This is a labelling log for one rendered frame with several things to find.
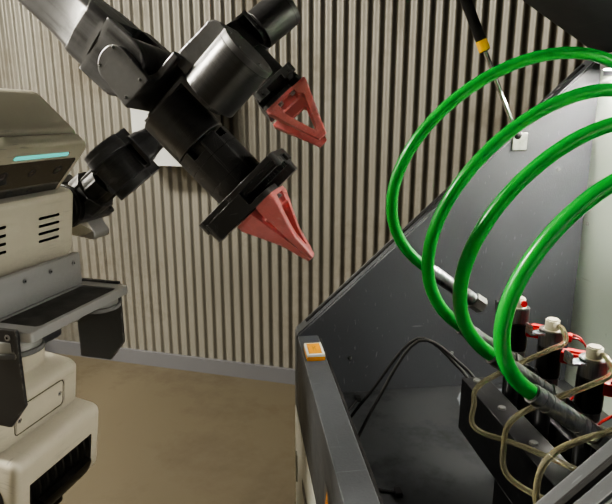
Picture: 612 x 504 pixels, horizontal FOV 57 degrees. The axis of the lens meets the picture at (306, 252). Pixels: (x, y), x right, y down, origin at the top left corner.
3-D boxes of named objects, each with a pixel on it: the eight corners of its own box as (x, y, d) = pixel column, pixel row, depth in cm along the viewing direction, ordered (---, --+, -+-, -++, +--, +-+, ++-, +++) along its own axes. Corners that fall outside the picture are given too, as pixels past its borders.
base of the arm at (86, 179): (86, 181, 119) (46, 188, 108) (111, 158, 116) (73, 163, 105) (111, 215, 119) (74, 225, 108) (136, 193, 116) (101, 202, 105)
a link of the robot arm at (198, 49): (146, 80, 61) (90, 64, 53) (214, -5, 57) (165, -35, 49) (213, 161, 60) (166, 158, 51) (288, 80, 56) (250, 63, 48)
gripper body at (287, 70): (303, 93, 84) (269, 57, 85) (298, 70, 74) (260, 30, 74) (271, 123, 84) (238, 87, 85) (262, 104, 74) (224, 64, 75)
